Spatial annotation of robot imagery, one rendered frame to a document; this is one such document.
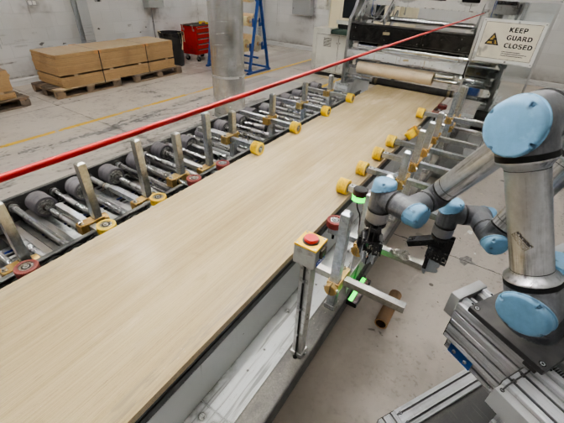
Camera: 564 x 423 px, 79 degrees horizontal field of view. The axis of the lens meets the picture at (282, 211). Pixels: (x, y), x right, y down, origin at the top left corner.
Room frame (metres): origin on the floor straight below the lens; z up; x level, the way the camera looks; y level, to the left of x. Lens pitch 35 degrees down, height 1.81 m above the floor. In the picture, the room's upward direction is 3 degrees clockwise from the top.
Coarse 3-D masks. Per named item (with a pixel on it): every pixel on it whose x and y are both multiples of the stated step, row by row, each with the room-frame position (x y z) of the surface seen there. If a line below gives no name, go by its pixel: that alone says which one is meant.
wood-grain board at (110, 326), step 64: (320, 128) 2.43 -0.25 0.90; (384, 128) 2.50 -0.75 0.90; (192, 192) 1.45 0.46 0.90; (256, 192) 1.48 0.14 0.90; (320, 192) 1.52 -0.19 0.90; (64, 256) 0.95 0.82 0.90; (128, 256) 0.97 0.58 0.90; (192, 256) 0.99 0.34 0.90; (256, 256) 1.00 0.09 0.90; (0, 320) 0.65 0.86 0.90; (64, 320) 0.67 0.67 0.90; (128, 320) 0.68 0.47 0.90; (192, 320) 0.69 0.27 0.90; (0, 384) 0.46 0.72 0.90; (64, 384) 0.47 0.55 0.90; (128, 384) 0.47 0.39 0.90
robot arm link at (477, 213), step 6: (468, 210) 1.02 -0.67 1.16; (474, 210) 1.02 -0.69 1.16; (480, 210) 1.02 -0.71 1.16; (486, 210) 1.02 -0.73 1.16; (492, 210) 1.02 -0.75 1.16; (468, 216) 1.01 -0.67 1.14; (474, 216) 1.00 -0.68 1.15; (480, 216) 0.99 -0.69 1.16; (486, 216) 0.98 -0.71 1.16; (492, 216) 1.00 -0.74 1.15; (468, 222) 1.00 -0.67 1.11; (474, 222) 0.97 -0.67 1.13
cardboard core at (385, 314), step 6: (390, 294) 1.61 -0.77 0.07; (396, 294) 1.60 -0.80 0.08; (384, 306) 1.49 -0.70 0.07; (384, 312) 1.44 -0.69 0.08; (390, 312) 1.45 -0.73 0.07; (378, 318) 1.40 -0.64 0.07; (384, 318) 1.39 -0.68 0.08; (390, 318) 1.42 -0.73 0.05; (378, 324) 1.40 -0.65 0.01; (384, 324) 1.40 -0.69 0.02
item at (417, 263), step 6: (336, 234) 1.25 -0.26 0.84; (354, 234) 1.23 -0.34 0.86; (354, 240) 1.20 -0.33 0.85; (384, 246) 1.15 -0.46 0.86; (384, 252) 1.13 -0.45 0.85; (396, 258) 1.10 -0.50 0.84; (414, 258) 1.08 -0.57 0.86; (408, 264) 1.07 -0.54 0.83; (414, 264) 1.06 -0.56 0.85; (420, 264) 1.05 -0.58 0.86
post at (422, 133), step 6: (420, 132) 1.79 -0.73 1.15; (426, 132) 1.79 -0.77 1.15; (420, 138) 1.78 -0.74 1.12; (420, 144) 1.78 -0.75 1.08; (414, 150) 1.79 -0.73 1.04; (420, 150) 1.78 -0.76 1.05; (414, 156) 1.79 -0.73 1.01; (414, 162) 1.78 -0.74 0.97; (414, 174) 1.79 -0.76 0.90; (408, 186) 1.78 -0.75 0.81; (402, 192) 1.79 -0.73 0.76; (408, 192) 1.77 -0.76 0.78
